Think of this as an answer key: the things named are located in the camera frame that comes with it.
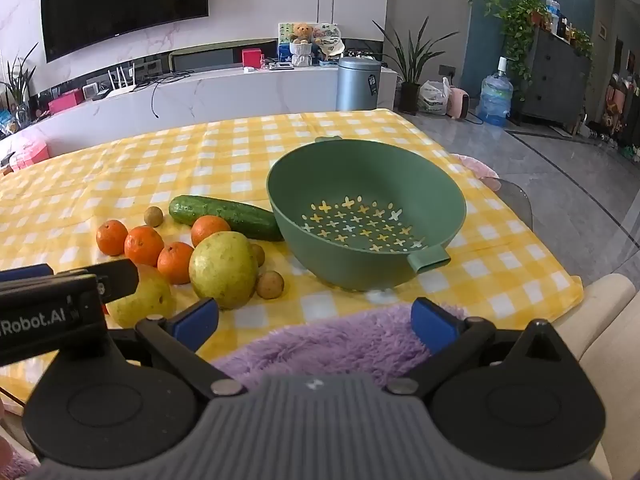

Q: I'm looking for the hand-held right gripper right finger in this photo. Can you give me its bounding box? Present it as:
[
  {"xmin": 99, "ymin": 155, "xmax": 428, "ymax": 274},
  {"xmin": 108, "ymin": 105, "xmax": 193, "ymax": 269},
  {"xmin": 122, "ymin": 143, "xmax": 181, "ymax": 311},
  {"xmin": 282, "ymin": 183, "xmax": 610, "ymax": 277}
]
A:
[{"xmin": 382, "ymin": 296, "xmax": 576, "ymax": 401}]

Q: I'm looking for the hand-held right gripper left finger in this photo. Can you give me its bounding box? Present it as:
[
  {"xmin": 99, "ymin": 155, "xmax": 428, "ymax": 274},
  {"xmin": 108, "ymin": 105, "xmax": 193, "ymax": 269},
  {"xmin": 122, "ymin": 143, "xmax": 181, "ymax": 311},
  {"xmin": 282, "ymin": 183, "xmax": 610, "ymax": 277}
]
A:
[{"xmin": 107, "ymin": 297, "xmax": 247, "ymax": 401}]

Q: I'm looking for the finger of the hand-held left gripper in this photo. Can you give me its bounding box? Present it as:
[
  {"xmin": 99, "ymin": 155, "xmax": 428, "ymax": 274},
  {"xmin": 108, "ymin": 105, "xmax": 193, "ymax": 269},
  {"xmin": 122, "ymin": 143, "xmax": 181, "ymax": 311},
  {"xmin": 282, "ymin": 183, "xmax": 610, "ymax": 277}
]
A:
[{"xmin": 94, "ymin": 258, "xmax": 142, "ymax": 307}]

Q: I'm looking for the yellow green pear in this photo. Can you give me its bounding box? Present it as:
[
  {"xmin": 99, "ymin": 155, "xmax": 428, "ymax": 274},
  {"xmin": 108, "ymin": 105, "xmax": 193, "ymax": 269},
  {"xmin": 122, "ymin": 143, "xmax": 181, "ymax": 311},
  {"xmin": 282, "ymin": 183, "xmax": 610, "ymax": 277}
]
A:
[
  {"xmin": 189, "ymin": 231, "xmax": 259, "ymax": 310},
  {"xmin": 106, "ymin": 264, "xmax": 176, "ymax": 328}
]

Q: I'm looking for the orange mandarin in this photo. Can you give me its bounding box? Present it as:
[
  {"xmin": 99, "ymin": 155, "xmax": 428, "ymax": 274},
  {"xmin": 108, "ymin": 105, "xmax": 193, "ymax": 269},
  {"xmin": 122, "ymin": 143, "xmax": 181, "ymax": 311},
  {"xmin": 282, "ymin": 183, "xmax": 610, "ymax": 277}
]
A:
[
  {"xmin": 124, "ymin": 226, "xmax": 165, "ymax": 267},
  {"xmin": 157, "ymin": 241, "xmax": 195, "ymax": 285},
  {"xmin": 96, "ymin": 220, "xmax": 129, "ymax": 257},
  {"xmin": 191, "ymin": 215, "xmax": 232, "ymax": 248}
]

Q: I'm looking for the green cucumber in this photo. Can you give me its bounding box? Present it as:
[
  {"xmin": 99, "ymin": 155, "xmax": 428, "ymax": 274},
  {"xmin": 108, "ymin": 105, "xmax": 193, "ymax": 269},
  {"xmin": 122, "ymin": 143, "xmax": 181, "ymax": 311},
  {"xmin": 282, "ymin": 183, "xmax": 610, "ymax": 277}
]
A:
[{"xmin": 168, "ymin": 195, "xmax": 286, "ymax": 242}]

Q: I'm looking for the green plastic colander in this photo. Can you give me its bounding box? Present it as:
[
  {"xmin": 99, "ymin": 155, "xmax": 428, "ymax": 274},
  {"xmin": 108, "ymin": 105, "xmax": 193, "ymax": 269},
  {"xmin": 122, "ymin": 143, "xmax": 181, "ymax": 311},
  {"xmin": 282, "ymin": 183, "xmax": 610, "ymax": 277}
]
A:
[{"xmin": 266, "ymin": 136, "xmax": 468, "ymax": 292}]

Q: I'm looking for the purple fluffy cloth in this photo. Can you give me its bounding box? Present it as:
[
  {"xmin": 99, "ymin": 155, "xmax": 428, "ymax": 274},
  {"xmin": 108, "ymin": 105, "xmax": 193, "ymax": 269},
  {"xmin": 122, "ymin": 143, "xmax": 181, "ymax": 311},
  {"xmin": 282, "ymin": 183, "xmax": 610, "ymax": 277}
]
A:
[{"xmin": 0, "ymin": 302, "xmax": 468, "ymax": 480}]

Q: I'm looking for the yellow checked tablecloth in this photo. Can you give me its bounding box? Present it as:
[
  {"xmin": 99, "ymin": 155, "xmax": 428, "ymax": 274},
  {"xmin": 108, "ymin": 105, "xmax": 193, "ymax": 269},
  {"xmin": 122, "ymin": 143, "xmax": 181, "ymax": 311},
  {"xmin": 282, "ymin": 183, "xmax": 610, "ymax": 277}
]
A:
[{"xmin": 0, "ymin": 109, "xmax": 585, "ymax": 406}]

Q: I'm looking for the pink storage box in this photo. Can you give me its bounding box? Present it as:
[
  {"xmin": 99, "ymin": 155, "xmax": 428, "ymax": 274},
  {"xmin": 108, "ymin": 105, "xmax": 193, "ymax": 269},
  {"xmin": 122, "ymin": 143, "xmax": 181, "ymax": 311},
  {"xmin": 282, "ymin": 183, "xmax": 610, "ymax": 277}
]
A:
[{"xmin": 9, "ymin": 137, "xmax": 51, "ymax": 171}]

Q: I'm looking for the pink ruffled cloth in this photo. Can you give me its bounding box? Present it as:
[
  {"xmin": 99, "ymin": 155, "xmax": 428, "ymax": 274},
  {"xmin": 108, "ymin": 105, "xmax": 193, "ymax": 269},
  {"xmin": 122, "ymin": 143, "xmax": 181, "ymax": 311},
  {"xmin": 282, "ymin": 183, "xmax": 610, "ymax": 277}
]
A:
[{"xmin": 449, "ymin": 152, "xmax": 501, "ymax": 182}]

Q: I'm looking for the cream chair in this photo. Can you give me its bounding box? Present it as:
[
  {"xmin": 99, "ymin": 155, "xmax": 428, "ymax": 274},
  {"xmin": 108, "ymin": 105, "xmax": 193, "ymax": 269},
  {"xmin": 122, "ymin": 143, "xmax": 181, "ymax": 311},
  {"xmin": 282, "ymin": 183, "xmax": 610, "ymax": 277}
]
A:
[{"xmin": 550, "ymin": 274, "xmax": 640, "ymax": 480}]

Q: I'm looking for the pink flat box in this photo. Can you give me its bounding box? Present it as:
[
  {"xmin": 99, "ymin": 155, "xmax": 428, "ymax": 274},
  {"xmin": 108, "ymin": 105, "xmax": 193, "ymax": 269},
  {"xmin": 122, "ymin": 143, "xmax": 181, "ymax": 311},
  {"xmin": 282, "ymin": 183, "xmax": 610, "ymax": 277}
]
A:
[{"xmin": 48, "ymin": 88, "xmax": 84, "ymax": 114}]

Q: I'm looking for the white wifi router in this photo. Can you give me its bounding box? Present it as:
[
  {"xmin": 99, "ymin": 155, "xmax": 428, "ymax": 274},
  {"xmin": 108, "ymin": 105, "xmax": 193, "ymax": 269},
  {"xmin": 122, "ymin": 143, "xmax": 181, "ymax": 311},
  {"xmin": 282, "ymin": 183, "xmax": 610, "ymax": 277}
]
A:
[{"xmin": 96, "ymin": 65, "xmax": 139, "ymax": 99}]

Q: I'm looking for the white marble media console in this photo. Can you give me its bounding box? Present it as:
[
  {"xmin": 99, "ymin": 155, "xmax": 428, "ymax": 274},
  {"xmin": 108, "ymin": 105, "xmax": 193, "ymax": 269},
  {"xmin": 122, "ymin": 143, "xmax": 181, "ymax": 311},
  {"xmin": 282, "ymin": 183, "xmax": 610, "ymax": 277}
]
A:
[{"xmin": 0, "ymin": 66, "xmax": 401, "ymax": 157}]

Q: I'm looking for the plant in glass vase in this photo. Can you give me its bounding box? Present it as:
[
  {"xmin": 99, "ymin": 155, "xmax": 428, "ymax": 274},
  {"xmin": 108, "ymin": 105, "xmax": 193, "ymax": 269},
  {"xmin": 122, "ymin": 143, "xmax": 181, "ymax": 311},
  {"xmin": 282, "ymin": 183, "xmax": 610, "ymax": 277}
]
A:
[{"xmin": 0, "ymin": 42, "xmax": 40, "ymax": 127}]

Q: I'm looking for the small pink appliance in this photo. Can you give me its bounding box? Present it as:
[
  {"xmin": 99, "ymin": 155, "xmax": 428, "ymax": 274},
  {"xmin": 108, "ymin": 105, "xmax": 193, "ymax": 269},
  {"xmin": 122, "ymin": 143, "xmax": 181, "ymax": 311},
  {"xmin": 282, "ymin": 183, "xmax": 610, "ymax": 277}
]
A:
[{"xmin": 446, "ymin": 87, "xmax": 469, "ymax": 120}]

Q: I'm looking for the white plastic bag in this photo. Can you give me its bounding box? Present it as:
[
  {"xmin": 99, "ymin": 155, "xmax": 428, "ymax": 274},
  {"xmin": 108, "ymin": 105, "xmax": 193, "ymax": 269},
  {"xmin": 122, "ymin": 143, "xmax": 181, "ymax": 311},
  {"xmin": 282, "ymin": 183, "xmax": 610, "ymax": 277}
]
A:
[{"xmin": 418, "ymin": 77, "xmax": 451, "ymax": 115}]

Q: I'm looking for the blue water jug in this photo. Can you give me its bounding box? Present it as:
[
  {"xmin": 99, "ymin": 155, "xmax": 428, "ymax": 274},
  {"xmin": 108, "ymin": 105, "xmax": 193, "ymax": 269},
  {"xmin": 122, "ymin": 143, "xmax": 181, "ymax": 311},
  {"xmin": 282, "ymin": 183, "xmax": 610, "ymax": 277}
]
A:
[{"xmin": 475, "ymin": 57, "xmax": 515, "ymax": 127}]

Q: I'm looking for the grey speaker box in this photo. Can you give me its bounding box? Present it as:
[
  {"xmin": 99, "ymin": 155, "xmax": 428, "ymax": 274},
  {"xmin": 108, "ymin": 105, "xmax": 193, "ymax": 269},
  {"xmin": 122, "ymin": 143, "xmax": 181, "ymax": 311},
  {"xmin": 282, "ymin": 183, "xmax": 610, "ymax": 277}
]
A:
[{"xmin": 169, "ymin": 46, "xmax": 236, "ymax": 72}]

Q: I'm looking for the silver blue trash can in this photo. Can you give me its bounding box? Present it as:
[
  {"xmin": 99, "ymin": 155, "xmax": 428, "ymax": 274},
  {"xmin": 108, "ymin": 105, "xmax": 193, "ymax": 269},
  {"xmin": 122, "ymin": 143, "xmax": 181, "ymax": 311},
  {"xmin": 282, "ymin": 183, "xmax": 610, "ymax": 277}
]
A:
[{"xmin": 335, "ymin": 56, "xmax": 384, "ymax": 112}]

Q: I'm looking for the long leaf potted plant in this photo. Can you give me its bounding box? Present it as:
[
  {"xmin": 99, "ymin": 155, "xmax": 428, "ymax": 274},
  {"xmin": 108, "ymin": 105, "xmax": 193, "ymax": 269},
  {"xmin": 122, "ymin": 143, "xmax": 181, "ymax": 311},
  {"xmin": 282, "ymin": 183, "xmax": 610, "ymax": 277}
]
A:
[{"xmin": 372, "ymin": 16, "xmax": 460, "ymax": 114}]

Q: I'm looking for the grey drawer cabinet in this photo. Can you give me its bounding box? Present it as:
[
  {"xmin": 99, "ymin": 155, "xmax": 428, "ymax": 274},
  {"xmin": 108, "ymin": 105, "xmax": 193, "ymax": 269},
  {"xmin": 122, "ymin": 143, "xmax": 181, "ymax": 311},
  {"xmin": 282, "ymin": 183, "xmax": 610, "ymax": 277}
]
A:
[{"xmin": 514, "ymin": 26, "xmax": 594, "ymax": 134}]

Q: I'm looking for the trailing green pothos plant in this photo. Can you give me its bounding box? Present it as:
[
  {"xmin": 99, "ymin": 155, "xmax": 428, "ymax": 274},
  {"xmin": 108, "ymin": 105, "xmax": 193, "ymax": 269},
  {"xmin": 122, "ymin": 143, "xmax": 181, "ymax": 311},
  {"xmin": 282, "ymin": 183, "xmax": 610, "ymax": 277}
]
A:
[{"xmin": 481, "ymin": 0, "xmax": 556, "ymax": 97}]

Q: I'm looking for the black cable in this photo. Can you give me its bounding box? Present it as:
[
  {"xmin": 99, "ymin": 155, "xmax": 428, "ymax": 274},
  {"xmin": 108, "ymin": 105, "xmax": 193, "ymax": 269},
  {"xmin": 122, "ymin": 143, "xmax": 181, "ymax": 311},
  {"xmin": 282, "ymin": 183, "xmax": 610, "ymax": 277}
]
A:
[{"xmin": 149, "ymin": 74, "xmax": 193, "ymax": 119}]

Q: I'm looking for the black wall television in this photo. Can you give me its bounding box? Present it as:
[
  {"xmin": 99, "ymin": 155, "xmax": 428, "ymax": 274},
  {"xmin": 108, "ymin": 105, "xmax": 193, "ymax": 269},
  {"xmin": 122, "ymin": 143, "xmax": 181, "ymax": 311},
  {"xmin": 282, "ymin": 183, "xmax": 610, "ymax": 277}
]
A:
[{"xmin": 41, "ymin": 0, "xmax": 209, "ymax": 63}]

